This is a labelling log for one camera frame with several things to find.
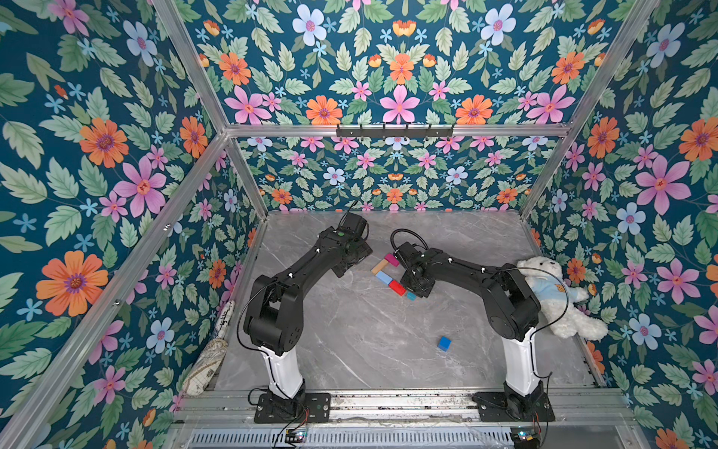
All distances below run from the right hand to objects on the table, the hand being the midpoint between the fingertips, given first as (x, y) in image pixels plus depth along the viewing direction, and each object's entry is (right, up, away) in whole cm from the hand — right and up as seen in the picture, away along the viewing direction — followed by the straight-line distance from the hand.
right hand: (409, 288), depth 96 cm
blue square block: (+10, -15, -11) cm, 21 cm away
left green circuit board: (-33, -34, -24) cm, 53 cm away
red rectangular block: (-4, +1, -3) cm, 5 cm away
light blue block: (-9, +3, +3) cm, 10 cm away
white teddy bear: (+45, -2, -11) cm, 46 cm away
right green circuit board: (+28, -34, -25) cm, 51 cm away
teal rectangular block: (0, -2, -4) cm, 5 cm away
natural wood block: (-10, +7, +6) cm, 14 cm away
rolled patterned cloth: (-60, -21, -19) cm, 66 cm away
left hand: (-16, +12, -4) cm, 20 cm away
